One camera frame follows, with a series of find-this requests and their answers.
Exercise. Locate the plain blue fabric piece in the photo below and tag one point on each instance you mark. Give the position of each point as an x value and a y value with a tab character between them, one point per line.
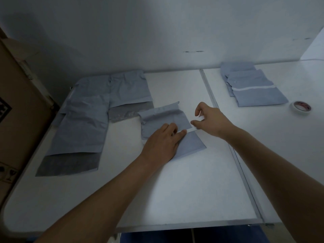
236	66

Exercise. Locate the person's left hand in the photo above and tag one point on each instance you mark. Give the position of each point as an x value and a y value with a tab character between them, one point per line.
159	146

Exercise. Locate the blue fabric piece white strip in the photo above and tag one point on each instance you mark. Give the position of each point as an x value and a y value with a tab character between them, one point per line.
255	94

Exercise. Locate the person's right forearm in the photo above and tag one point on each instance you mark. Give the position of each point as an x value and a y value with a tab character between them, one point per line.
278	179

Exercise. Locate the long grey interfacing sheet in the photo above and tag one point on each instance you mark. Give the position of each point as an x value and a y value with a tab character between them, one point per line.
68	164

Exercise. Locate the person's right thumb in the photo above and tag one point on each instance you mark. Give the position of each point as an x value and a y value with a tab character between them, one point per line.
196	123

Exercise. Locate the short blue fabric panel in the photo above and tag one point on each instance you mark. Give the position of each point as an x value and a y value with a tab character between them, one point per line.
130	88

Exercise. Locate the small blue fabric piece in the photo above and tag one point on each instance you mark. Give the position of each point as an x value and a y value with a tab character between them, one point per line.
159	116

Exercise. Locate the person's left thumb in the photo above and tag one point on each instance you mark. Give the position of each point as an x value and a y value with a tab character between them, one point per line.
181	137

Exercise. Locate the person's left forearm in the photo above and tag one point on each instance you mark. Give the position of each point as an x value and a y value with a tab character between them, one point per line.
106	199

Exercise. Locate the short grey interfacing sheet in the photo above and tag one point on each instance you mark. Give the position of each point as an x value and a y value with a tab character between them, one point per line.
126	112

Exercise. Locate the brown cardboard box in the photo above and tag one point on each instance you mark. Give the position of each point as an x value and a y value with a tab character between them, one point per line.
20	118

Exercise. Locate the person's left middle finger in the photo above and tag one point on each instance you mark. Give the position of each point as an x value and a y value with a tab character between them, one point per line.
165	127

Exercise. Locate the white tape roll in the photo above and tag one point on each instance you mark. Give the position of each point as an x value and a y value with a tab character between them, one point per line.
300	107

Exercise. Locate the person's blue trousers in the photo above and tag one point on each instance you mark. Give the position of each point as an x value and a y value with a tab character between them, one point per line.
192	235

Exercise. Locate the long blue fabric panel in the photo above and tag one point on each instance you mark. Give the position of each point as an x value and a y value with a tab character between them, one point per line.
83	118

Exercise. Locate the person's right hand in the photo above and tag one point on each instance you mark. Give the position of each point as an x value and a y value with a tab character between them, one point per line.
215	121

